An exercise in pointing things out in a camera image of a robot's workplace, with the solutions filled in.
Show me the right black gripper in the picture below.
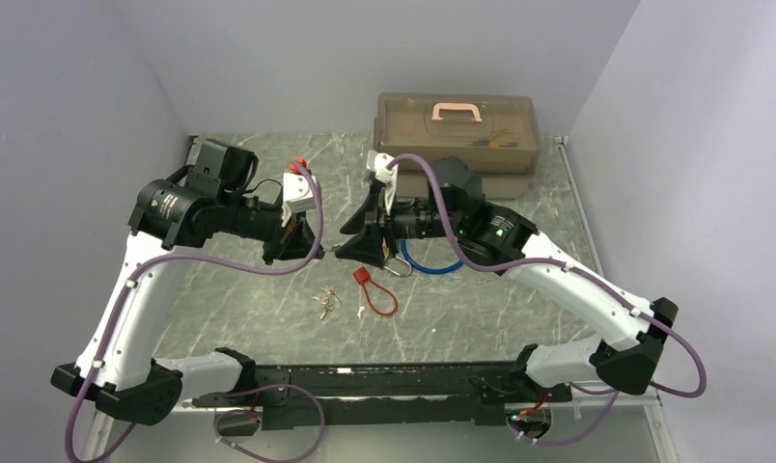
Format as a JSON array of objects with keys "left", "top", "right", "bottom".
[{"left": 336, "top": 183, "right": 463, "bottom": 266}]

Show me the brass padlock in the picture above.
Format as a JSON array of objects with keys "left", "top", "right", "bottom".
[{"left": 382, "top": 246, "right": 413, "bottom": 278}]

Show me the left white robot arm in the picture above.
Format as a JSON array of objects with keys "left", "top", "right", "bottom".
[{"left": 51, "top": 139, "right": 323, "bottom": 425}]

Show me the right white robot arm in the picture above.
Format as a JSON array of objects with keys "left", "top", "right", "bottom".
[{"left": 334, "top": 151, "right": 678, "bottom": 400}]

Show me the bunch of silver keys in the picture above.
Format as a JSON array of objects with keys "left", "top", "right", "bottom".
[{"left": 312, "top": 286, "right": 342, "bottom": 320}]

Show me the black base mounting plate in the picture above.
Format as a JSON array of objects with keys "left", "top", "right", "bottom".
[{"left": 192, "top": 361, "right": 572, "bottom": 430}]

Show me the brown plastic toolbox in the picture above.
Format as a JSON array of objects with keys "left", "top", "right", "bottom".
[{"left": 373, "top": 93, "right": 541, "bottom": 200}]

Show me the red cable lock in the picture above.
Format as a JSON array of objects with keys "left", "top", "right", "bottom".
[{"left": 352, "top": 266, "right": 399, "bottom": 317}]

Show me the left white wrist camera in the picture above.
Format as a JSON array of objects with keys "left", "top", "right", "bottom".
[{"left": 281, "top": 157, "right": 322, "bottom": 228}]

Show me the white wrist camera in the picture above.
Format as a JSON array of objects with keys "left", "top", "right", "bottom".
[
  {"left": 366, "top": 150, "right": 399, "bottom": 213},
  {"left": 281, "top": 157, "right": 322, "bottom": 228}
]

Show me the blue cable lock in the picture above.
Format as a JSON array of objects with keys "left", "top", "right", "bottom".
[{"left": 399, "top": 239, "right": 464, "bottom": 277}]

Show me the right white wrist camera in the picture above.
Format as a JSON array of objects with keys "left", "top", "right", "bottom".
[{"left": 366, "top": 150, "right": 399, "bottom": 213}]

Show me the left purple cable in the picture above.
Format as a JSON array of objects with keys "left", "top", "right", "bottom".
[{"left": 65, "top": 160, "right": 326, "bottom": 463}]

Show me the aluminium rail frame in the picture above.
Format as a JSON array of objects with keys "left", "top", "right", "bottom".
[{"left": 77, "top": 385, "right": 678, "bottom": 462}]

